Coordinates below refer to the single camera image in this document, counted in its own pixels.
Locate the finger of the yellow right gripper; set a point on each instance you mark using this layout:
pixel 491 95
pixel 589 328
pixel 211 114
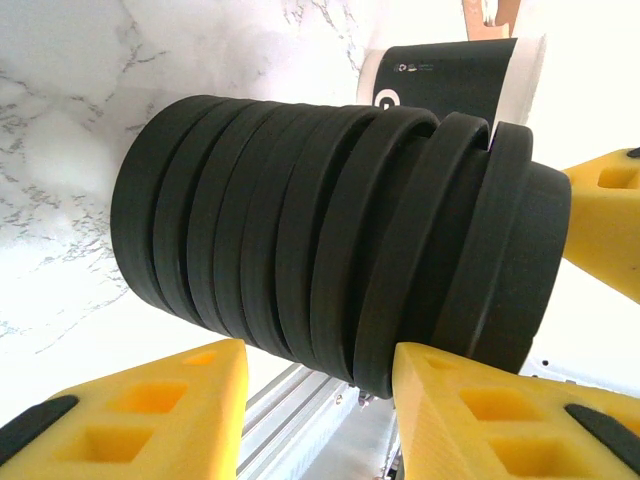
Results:
pixel 605 225

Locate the black white paper cup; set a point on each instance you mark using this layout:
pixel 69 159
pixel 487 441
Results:
pixel 450 80

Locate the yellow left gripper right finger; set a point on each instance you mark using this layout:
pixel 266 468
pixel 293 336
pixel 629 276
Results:
pixel 500 430

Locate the stack of black lids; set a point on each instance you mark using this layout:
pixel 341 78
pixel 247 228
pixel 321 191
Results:
pixel 300 225

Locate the wide aluminium base rail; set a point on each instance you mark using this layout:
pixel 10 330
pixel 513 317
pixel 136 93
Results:
pixel 290 425

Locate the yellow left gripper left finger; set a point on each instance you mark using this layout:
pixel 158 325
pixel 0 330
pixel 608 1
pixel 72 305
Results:
pixel 125 420

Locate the black plastic cup lid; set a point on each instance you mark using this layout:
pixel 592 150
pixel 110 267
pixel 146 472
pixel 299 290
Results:
pixel 530 260

